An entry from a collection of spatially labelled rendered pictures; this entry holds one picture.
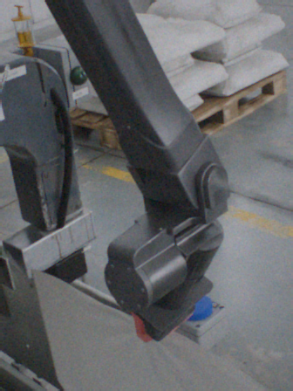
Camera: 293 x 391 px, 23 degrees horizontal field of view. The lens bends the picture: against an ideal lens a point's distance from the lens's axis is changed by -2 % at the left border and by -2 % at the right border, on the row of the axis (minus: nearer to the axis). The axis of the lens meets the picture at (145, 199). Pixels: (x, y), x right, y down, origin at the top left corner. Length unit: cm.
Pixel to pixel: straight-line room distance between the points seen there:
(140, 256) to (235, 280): 216
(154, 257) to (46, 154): 42
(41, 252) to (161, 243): 44
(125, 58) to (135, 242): 17
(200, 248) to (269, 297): 201
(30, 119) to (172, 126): 41
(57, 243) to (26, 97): 24
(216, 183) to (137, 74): 14
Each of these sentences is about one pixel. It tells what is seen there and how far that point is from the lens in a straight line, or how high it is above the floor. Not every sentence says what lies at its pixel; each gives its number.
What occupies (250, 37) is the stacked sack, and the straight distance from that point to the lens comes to 425.
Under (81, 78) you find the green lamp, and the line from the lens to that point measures 106.
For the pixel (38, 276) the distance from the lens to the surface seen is 100.
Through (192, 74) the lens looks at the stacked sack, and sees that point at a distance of 391.
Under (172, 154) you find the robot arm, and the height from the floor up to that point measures 133.
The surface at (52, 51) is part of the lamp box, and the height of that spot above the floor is 133.
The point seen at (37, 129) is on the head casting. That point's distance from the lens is 104.
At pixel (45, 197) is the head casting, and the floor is 112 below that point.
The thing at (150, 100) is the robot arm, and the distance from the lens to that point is 64.
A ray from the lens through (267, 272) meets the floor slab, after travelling 285.
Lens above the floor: 160
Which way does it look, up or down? 28 degrees down
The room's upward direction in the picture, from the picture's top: 8 degrees counter-clockwise
